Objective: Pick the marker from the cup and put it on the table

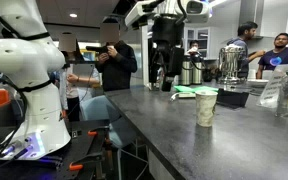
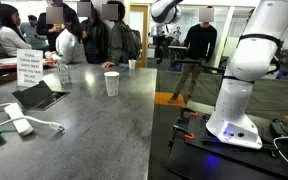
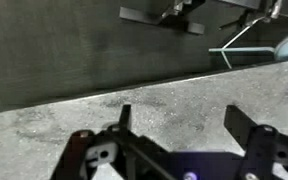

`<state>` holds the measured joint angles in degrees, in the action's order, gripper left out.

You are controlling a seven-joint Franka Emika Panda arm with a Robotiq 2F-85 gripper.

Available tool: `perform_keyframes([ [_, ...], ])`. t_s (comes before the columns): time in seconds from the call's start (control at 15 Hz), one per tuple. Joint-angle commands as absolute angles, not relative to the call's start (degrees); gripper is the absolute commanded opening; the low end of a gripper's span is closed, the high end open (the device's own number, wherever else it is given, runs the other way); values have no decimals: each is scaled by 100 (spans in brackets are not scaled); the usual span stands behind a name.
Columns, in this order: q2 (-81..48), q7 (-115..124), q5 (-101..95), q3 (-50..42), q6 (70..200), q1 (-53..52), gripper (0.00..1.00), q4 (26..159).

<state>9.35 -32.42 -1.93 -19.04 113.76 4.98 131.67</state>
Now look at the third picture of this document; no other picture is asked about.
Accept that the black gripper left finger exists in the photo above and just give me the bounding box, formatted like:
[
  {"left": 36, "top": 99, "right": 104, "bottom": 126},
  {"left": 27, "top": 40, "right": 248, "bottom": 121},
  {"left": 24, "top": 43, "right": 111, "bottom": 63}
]
[{"left": 112, "top": 104, "right": 171, "bottom": 180}]

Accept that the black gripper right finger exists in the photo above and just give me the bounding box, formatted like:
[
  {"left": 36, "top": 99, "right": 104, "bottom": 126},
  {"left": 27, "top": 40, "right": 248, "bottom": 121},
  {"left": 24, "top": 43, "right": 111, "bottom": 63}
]
[{"left": 224, "top": 105, "right": 288, "bottom": 180}]

